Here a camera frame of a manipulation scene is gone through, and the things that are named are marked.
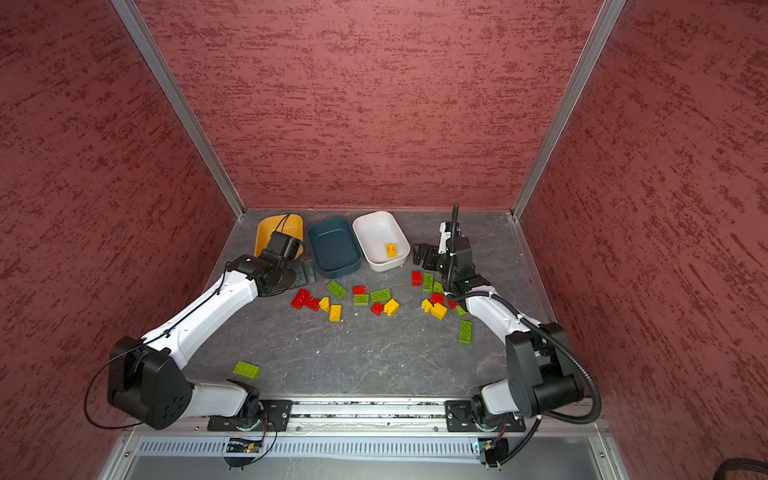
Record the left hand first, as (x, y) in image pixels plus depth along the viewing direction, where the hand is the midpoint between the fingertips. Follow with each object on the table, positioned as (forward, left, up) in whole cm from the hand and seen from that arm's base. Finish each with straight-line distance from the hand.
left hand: (297, 283), depth 84 cm
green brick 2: (+5, -9, -13) cm, 16 cm away
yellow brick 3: (-2, -28, -11) cm, 30 cm away
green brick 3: (+2, -24, -12) cm, 27 cm away
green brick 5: (+6, -43, -11) cm, 45 cm away
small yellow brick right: (-1, -38, -11) cm, 40 cm away
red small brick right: (+2, -42, -11) cm, 44 cm away
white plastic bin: (+26, -24, -11) cm, 37 cm away
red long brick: (+2, +2, -12) cm, 12 cm away
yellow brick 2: (-3, -10, -13) cm, 16 cm away
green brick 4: (+7, -40, -11) cm, 42 cm away
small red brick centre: (-2, -23, -12) cm, 26 cm away
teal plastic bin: (+22, -6, -11) cm, 25 cm away
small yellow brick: (-1, -6, -11) cm, 12 cm away
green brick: (-21, +12, -13) cm, 27 cm away
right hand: (+10, -36, +3) cm, 38 cm away
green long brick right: (-9, -50, -12) cm, 52 cm away
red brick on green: (+5, -16, -13) cm, 21 cm away
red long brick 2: (0, -47, -12) cm, 49 cm away
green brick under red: (+1, -17, -12) cm, 21 cm away
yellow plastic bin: (+35, +13, -14) cm, 40 cm away
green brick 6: (-2, -49, -12) cm, 51 cm away
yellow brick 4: (-3, -42, -11) cm, 44 cm away
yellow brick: (+21, -27, -11) cm, 36 cm away
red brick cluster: (0, -2, -12) cm, 12 cm away
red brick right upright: (+10, -36, -12) cm, 40 cm away
